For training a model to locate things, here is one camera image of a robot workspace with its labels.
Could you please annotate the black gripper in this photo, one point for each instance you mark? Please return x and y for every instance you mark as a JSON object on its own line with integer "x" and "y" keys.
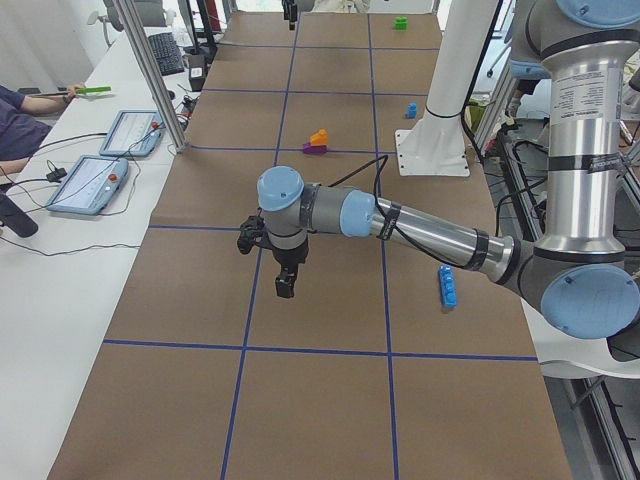
{"x": 288, "y": 10}
{"x": 289, "y": 256}

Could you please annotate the purple trapezoid block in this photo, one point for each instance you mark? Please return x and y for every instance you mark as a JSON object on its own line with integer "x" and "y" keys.
{"x": 310, "y": 149}

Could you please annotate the orange trapezoid block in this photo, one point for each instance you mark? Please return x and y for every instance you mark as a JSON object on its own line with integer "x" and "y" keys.
{"x": 319, "y": 138}

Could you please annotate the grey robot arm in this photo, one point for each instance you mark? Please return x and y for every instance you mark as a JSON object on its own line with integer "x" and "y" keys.
{"x": 573, "y": 275}

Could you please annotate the green double block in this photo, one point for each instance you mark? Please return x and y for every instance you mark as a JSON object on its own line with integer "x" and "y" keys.
{"x": 400, "y": 23}

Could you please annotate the black keyboard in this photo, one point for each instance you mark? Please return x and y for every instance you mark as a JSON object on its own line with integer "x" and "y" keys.
{"x": 166, "y": 53}

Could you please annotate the brown paper table mat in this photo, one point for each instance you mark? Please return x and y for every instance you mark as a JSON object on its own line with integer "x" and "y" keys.
{"x": 205, "y": 373}

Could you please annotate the small blue block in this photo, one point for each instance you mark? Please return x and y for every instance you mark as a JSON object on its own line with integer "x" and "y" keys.
{"x": 411, "y": 111}

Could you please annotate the flat blue block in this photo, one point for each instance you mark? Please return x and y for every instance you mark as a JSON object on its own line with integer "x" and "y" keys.
{"x": 447, "y": 284}

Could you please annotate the upper blue teach pendant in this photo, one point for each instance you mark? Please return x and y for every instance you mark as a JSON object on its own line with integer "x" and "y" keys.
{"x": 133, "y": 133}

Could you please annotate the blue teach pendant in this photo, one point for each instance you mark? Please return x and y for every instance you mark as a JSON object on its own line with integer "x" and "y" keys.
{"x": 133, "y": 133}
{"x": 89, "y": 186}

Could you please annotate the lower blue teach pendant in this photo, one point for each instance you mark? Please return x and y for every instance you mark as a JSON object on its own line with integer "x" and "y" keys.
{"x": 89, "y": 186}

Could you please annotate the green flat tool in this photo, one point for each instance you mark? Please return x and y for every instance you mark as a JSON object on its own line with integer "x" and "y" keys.
{"x": 93, "y": 90}

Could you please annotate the white table covering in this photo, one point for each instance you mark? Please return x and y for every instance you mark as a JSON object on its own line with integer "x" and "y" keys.
{"x": 59, "y": 287}

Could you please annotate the black microphone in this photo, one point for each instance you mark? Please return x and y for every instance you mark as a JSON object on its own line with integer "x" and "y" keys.
{"x": 16, "y": 219}

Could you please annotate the person in dark shirt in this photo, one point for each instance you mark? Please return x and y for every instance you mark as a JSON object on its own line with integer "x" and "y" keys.
{"x": 21, "y": 132}

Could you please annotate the grey metal post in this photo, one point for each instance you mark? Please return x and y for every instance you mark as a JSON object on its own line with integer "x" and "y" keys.
{"x": 134, "y": 29}

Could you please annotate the white metal base plate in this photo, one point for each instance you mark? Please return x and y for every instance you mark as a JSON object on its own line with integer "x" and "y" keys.
{"x": 435, "y": 146}

